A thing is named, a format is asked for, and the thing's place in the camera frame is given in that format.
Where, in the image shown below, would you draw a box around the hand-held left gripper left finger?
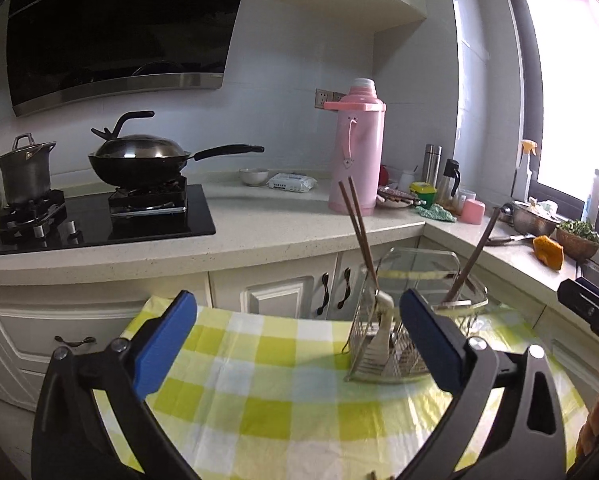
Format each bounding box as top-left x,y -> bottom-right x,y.
32,290 -> 198,480

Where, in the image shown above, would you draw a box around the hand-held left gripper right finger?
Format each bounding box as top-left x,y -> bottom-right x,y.
399,288 -> 567,480

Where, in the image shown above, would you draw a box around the small white soup spoon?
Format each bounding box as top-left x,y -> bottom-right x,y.
369,291 -> 395,367

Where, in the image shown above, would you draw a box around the steel wire utensil rack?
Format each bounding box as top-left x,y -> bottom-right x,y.
344,247 -> 489,385

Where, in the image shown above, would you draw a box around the wooden chopstick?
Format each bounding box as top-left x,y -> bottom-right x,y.
338,180 -> 380,293
442,212 -> 497,306
347,175 -> 379,283

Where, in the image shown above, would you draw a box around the wicker basket of greens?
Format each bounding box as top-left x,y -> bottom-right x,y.
556,220 -> 599,261

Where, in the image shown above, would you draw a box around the orange sponge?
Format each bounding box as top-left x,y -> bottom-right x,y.
532,235 -> 564,271

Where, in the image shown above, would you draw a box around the white plastic bottle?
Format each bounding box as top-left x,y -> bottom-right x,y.
582,169 -> 599,226

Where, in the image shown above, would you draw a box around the steel basin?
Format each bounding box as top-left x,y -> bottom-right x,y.
499,200 -> 563,238

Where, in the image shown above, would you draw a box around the white base cabinets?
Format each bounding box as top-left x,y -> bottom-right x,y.
0,237 -> 599,411

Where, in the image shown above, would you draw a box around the green cloth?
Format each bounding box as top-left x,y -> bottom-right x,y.
415,203 -> 457,223

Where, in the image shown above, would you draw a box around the green checked tablecloth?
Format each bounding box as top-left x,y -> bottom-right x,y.
92,295 -> 590,480

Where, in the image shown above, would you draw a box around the pink cup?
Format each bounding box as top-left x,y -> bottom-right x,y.
461,199 -> 487,225

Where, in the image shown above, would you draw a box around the black glass gas cooktop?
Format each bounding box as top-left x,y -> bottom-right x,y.
0,182 -> 216,258

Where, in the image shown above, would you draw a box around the white spray bottle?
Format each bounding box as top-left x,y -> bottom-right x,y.
511,139 -> 537,202

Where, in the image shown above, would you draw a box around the white plate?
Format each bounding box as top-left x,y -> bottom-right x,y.
378,187 -> 425,208

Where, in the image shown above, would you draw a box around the green and yellow box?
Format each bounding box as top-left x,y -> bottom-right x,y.
410,181 -> 437,208

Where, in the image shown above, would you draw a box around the black and steel carafe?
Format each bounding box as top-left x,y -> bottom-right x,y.
437,159 -> 461,207

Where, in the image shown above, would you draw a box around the steel vacuum bottle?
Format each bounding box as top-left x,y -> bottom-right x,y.
423,144 -> 443,188

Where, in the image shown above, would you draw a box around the black wok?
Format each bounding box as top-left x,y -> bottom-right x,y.
88,144 -> 265,188

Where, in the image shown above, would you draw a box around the white bowl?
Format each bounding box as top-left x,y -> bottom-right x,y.
239,168 -> 270,187

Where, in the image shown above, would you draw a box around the pink thermos jug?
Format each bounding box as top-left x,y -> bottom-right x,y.
323,77 -> 387,216

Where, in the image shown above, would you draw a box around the dark wok lid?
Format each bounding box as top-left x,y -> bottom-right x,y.
90,110 -> 192,161

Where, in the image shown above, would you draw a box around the white wipes pack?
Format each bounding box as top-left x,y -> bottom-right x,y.
268,172 -> 317,195

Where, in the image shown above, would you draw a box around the window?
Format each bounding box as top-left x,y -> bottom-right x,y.
499,0 -> 599,211

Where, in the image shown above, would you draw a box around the steel stockpot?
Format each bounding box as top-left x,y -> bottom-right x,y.
0,133 -> 57,206

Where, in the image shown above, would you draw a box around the black range hood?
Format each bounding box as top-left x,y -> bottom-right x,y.
6,0 -> 252,118

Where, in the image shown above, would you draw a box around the black handled knife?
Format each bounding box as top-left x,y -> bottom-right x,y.
484,233 -> 535,247

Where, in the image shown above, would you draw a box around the wall socket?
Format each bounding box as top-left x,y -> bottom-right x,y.
314,88 -> 347,109

